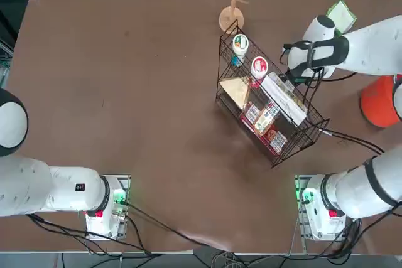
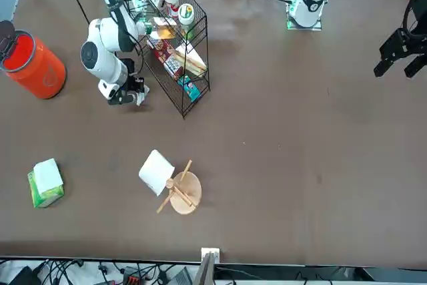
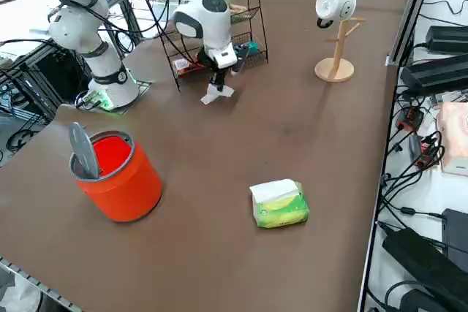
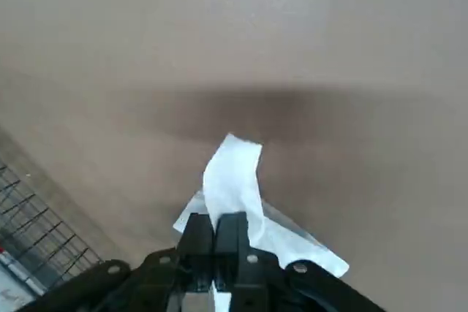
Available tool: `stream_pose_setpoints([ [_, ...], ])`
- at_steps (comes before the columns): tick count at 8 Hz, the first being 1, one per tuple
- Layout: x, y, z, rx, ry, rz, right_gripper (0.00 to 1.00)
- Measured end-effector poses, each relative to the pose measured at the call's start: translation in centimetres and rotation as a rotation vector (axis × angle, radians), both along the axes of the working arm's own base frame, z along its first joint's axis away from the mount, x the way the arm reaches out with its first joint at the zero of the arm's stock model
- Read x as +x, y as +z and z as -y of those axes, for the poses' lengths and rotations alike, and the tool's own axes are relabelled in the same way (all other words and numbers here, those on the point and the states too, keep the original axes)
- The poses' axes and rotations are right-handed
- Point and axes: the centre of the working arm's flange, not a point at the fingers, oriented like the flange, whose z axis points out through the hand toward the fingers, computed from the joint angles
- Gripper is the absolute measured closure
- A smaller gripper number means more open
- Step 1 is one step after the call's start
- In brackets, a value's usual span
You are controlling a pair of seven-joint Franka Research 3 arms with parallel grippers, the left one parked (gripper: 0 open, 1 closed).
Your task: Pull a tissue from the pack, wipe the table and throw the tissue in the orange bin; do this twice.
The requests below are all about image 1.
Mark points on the red patterned snack box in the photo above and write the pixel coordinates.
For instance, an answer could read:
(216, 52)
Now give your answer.
(250, 114)

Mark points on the small blue white box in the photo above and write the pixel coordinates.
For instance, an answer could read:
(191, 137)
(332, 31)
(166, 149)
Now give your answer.
(272, 108)

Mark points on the aluminium arm base plate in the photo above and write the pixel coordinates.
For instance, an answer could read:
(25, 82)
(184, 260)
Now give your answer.
(125, 180)
(298, 186)

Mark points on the white cup green orange lid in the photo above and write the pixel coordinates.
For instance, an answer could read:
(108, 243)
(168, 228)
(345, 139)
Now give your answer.
(240, 42)

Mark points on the orange round bin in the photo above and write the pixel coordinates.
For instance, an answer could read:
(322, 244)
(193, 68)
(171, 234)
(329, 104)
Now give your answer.
(377, 105)

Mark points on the tan green snack box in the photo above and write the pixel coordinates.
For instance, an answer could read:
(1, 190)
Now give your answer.
(264, 122)

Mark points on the red white cookie packet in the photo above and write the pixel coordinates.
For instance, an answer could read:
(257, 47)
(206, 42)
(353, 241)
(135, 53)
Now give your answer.
(276, 141)

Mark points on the green tissue pack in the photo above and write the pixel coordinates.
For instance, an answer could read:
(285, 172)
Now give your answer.
(340, 13)

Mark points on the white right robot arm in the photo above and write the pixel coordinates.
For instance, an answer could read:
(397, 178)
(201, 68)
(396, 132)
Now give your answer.
(370, 48)

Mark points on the long white box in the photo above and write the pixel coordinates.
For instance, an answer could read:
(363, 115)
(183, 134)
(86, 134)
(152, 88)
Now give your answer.
(282, 97)

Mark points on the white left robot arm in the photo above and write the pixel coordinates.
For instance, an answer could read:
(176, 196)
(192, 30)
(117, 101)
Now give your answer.
(63, 186)

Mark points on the wooden mug tree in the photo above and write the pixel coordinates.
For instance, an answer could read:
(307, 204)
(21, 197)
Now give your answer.
(230, 18)

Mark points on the white cup red lid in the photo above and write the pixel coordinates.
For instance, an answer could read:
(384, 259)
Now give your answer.
(259, 66)

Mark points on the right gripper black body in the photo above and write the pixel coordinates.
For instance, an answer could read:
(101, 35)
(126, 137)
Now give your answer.
(291, 78)

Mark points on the tan triangular board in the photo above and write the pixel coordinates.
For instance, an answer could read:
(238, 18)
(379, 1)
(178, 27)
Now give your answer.
(235, 90)

